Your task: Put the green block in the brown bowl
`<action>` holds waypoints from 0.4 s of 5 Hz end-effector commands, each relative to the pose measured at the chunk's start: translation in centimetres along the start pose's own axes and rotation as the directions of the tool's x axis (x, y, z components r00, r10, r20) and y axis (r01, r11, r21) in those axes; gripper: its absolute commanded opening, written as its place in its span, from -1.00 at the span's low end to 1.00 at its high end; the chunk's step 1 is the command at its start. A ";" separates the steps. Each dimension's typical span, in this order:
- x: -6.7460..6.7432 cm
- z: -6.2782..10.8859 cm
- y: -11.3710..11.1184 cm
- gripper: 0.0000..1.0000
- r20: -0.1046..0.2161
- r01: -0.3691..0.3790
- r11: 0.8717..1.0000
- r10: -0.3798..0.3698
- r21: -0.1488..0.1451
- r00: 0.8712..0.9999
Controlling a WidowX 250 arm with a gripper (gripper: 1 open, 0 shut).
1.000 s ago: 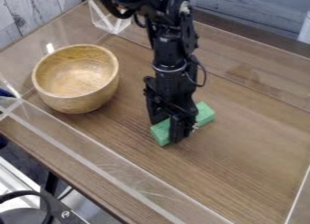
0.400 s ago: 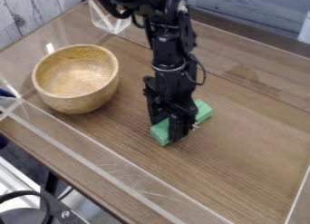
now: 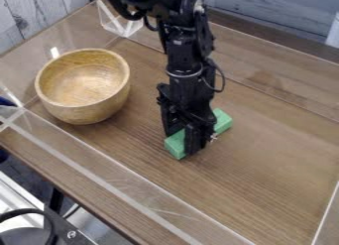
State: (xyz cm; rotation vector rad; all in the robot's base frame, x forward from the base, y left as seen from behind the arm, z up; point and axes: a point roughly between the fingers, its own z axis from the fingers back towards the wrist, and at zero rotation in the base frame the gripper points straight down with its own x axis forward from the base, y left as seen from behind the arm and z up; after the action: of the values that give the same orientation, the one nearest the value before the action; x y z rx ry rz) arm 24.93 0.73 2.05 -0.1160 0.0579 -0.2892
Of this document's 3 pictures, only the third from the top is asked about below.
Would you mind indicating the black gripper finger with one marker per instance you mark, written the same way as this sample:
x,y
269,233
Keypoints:
x,y
197,135
170,118

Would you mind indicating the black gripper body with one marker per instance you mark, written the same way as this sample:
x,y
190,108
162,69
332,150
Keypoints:
x,y
190,91

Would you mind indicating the green rectangular block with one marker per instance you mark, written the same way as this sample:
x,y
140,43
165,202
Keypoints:
x,y
173,143

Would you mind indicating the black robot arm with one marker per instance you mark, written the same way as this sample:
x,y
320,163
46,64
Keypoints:
x,y
180,22

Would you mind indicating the light wooden bowl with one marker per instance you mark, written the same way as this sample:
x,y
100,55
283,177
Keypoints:
x,y
82,86

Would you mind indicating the black table leg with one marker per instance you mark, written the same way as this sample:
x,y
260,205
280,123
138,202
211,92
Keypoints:
x,y
56,201

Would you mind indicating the clear acrylic tray wall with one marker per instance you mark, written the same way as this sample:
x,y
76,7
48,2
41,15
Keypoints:
x,y
257,188

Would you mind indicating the clear acrylic corner bracket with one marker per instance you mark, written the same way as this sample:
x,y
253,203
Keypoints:
x,y
116,24

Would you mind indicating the black metal bracket with screw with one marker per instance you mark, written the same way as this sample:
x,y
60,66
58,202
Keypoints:
x,y
66,234

